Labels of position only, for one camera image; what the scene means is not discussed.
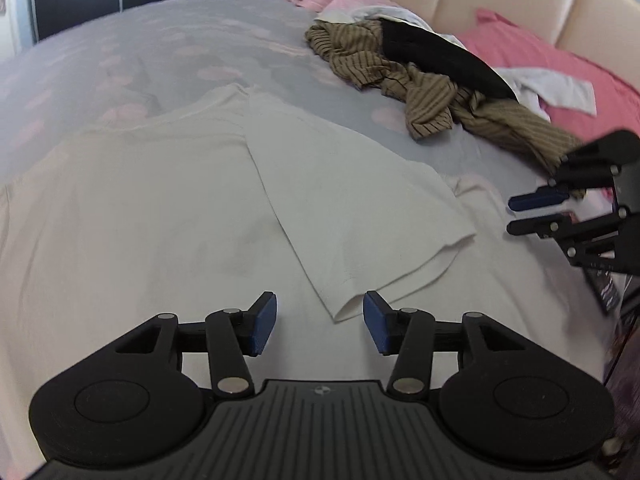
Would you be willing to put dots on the cream T-shirt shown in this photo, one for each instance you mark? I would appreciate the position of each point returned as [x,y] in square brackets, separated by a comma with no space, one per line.
[150,210]

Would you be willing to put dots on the white door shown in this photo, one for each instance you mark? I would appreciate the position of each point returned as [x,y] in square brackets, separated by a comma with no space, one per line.
[17,25]

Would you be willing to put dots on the pink pillow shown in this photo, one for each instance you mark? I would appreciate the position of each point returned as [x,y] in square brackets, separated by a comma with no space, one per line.
[525,50]

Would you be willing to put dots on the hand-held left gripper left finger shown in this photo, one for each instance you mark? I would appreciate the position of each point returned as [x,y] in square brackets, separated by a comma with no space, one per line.
[264,322]

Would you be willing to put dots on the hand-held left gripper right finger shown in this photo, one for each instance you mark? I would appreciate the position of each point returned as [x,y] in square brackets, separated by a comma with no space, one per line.
[376,325]

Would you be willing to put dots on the brown striped garment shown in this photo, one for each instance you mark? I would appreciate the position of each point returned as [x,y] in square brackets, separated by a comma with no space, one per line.
[350,55]

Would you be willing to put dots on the black garment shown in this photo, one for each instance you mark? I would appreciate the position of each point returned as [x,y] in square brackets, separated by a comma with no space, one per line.
[435,55]

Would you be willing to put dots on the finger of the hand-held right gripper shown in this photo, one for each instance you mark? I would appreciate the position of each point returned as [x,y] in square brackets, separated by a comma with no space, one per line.
[535,225]
[540,199]

